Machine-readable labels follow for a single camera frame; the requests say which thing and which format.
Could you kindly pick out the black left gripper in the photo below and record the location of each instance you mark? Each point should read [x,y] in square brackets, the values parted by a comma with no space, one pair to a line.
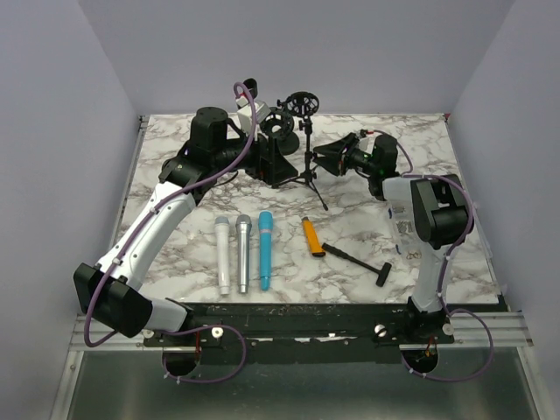
[269,166]

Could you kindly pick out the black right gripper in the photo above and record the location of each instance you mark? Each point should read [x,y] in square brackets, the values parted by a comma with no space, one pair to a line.
[333,163]

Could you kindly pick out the black shock-mount round-base stand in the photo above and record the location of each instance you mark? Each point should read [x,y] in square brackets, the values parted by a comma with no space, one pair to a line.
[279,125]

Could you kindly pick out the cyan blue microphone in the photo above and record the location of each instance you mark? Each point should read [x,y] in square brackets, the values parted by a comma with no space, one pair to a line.
[265,226]

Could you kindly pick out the black tripod microphone stand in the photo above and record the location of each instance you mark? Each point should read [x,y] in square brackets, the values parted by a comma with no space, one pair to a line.
[304,105]

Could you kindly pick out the grey silver microphone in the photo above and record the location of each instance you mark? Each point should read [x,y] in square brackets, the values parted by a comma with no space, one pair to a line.
[243,231]

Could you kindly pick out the white microphone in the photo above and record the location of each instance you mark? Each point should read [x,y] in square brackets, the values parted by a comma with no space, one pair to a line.
[221,230]

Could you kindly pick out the black clip microphone stand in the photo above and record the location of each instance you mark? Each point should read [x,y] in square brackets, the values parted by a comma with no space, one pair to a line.
[252,86]

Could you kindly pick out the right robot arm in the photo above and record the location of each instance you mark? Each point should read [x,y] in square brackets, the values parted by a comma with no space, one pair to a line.
[440,209]

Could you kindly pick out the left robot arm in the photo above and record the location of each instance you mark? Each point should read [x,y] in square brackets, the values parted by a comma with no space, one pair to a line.
[109,291]

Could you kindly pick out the orange utility knife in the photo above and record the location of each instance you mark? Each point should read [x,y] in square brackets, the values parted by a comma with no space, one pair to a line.
[312,238]

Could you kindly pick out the clear plastic screw box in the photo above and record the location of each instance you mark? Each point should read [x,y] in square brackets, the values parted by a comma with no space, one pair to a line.
[407,242]

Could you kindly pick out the black hammer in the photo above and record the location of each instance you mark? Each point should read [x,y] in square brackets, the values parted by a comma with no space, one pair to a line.
[382,273]

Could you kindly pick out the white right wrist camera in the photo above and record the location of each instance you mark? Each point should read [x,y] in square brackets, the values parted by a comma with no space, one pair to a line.
[365,136]

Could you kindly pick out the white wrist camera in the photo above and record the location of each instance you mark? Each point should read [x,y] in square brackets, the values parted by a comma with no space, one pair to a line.
[251,114]
[365,136]

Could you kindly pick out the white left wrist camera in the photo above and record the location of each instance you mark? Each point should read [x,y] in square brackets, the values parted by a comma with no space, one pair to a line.
[251,114]

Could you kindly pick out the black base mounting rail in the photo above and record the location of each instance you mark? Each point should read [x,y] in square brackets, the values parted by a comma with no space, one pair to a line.
[225,334]

